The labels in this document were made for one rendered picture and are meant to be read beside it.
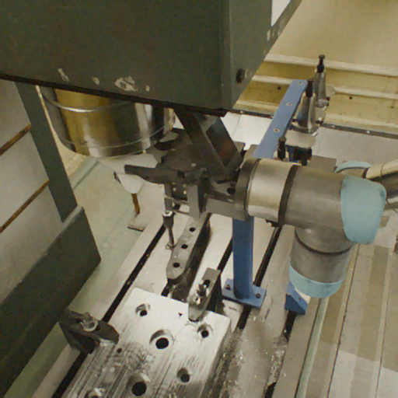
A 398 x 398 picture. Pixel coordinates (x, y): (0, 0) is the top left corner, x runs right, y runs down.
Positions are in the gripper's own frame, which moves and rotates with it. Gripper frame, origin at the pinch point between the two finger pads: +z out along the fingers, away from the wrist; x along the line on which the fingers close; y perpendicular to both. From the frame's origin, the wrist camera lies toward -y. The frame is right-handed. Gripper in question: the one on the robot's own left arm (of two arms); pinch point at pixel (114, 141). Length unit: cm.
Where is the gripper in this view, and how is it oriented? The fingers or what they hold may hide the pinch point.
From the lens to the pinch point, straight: 63.6
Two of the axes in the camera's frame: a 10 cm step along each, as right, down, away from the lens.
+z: -9.2, -2.4, 3.1
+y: 0.5, 7.1, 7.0
